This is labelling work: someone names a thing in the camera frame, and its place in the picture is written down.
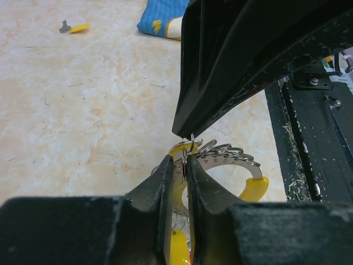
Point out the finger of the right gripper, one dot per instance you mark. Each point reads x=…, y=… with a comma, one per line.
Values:
x=308, y=32
x=222, y=48

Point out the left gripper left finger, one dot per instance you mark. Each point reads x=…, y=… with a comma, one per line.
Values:
x=131, y=229

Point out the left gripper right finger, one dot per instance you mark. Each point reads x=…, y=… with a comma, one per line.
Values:
x=227, y=230

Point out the key with yellow tag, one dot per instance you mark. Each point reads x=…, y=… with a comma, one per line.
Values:
x=65, y=28

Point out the yellow key tag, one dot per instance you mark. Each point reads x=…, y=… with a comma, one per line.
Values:
x=179, y=251

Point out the blue folded cloth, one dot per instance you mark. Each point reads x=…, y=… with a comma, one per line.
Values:
x=158, y=13

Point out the black base frame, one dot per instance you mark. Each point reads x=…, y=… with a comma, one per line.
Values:
x=311, y=117

